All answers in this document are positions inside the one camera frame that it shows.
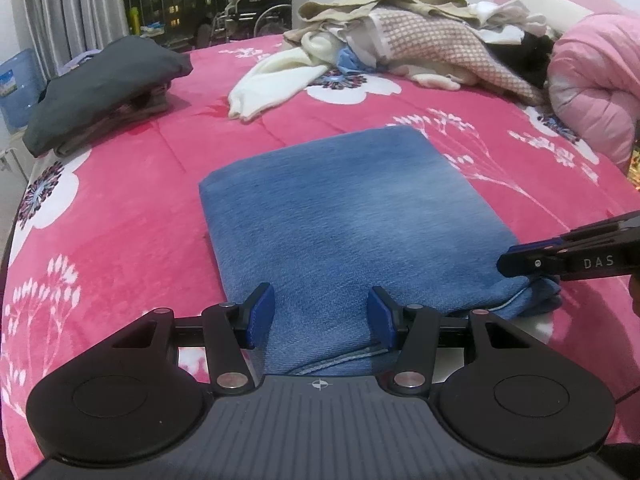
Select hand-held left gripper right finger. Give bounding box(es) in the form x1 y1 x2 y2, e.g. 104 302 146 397
366 286 536 396

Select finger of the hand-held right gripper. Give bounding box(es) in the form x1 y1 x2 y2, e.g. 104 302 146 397
497 240 566 278

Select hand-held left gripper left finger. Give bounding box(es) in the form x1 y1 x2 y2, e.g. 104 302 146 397
107 282 276 396

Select blue jeans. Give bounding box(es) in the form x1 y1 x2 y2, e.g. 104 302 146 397
198 125 563 378

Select pink floral blanket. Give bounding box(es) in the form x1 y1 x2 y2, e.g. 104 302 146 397
0 35 640 480

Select pink quilt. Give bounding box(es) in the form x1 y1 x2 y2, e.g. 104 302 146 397
546 12 640 173

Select off-white garment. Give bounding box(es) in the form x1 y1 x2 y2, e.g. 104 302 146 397
407 67 476 92

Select black garment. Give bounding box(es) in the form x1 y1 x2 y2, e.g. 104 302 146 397
482 32 556 88

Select brown folded garment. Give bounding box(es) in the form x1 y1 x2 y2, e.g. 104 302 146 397
55 82 173 157

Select light blue garment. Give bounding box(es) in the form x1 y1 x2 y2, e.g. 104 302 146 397
335 45 376 75

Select dark grey folded garment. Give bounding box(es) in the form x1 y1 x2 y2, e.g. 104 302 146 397
22 36 194 157

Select beige jacket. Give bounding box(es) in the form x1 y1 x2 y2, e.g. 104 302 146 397
282 0 471 43

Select wheelchair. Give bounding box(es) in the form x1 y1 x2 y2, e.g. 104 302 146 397
212 0 293 43

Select purple cloth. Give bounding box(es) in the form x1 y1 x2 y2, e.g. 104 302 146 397
60 50 101 78

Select blue water jug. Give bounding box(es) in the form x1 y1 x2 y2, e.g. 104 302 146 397
0 49 43 133

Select grey curtain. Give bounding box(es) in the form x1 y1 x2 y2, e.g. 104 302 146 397
10 0 132 81

